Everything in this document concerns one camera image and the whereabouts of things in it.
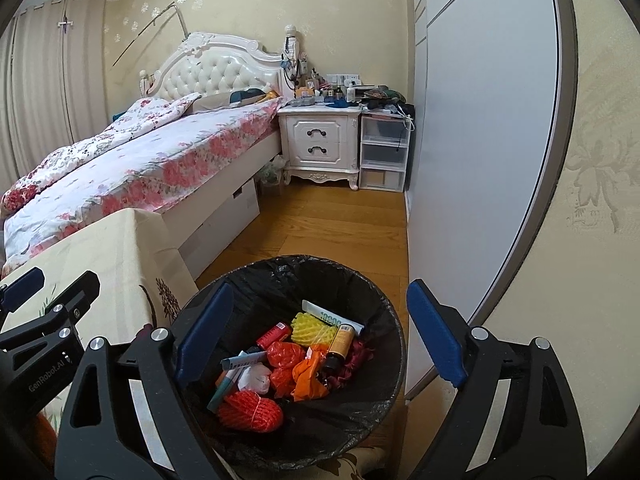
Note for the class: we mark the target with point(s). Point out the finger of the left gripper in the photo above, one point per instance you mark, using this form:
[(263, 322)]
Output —
[(14, 295), (78, 297)]

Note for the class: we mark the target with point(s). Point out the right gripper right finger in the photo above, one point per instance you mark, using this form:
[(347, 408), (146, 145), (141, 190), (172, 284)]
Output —
[(442, 330)]

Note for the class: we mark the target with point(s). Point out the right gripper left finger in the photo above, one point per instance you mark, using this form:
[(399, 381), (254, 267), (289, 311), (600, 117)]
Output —
[(198, 328)]

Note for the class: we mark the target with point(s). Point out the white paper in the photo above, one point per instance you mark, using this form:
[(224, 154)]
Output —
[(256, 378)]

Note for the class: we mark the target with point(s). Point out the red bottle black cap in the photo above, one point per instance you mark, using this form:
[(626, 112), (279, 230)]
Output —
[(277, 333)]

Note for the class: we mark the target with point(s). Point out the gold bottle black cap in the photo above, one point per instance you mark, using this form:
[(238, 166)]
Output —
[(338, 352)]

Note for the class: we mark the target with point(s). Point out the white green-lettered tube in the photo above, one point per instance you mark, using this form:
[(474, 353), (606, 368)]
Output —
[(329, 317)]

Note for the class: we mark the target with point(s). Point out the teal white tube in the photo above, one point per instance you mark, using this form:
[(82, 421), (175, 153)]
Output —
[(225, 386)]

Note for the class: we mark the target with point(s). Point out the light blue tube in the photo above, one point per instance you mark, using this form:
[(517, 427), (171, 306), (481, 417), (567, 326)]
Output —
[(245, 359)]

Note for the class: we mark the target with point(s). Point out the dark red knitted cloth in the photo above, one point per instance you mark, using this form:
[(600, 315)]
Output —
[(359, 353)]

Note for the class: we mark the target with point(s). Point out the orange paper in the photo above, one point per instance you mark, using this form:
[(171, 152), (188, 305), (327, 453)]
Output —
[(305, 375)]

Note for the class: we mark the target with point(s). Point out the black trash bin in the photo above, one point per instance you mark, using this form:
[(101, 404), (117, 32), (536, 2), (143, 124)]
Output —
[(270, 291)]

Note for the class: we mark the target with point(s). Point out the cream floral bedsheet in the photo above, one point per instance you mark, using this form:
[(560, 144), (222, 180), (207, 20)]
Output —
[(143, 279)]

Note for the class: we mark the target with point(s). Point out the orange plastic wrapper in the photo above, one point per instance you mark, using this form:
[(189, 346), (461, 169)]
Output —
[(283, 356)]

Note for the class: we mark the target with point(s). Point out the white under-bed box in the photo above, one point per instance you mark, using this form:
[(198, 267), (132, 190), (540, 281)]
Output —
[(220, 229)]

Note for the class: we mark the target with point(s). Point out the yellow foam net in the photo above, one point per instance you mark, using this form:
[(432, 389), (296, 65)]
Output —
[(308, 330)]

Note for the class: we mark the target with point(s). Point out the floral quilt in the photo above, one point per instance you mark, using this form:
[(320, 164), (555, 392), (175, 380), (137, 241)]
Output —
[(142, 117)]

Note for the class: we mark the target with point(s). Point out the plastic drawer unit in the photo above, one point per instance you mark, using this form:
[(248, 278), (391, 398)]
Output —
[(384, 151)]

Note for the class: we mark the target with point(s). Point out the white nightstand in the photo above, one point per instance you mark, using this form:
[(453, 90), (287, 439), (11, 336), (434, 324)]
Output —
[(320, 143)]

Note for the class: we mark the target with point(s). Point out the white tufted bed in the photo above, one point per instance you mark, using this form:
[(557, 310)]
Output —
[(184, 170)]

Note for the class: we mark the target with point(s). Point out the beige curtain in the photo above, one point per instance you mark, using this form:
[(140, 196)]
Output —
[(52, 82)]

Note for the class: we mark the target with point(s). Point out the red rope ball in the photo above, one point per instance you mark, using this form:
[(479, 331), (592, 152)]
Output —
[(248, 411)]

